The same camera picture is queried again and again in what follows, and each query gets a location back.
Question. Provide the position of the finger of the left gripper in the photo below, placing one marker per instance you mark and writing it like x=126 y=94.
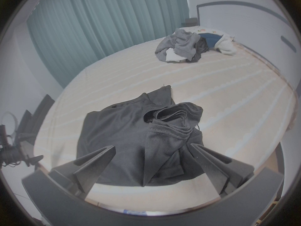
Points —
x=33 y=160

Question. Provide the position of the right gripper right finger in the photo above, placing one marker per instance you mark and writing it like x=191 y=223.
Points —
x=211 y=171

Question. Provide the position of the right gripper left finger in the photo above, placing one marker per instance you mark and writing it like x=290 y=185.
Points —
x=94 y=168

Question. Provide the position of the black T-shirt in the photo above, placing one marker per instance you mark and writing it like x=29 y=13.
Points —
x=122 y=138

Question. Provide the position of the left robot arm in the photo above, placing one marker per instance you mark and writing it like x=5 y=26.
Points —
x=9 y=149

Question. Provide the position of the bed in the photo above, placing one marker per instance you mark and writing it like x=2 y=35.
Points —
x=235 y=90

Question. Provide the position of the pile of clothes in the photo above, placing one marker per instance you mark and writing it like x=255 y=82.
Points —
x=183 y=46

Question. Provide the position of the black chest of drawers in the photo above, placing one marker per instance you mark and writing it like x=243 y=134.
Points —
x=35 y=119

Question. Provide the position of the white printed pillow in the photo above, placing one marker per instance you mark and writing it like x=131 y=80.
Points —
x=207 y=29

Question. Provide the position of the blue-green curtain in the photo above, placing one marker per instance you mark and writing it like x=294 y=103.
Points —
x=105 y=27

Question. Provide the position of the grey bedside table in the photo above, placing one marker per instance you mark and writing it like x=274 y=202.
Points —
x=190 y=22

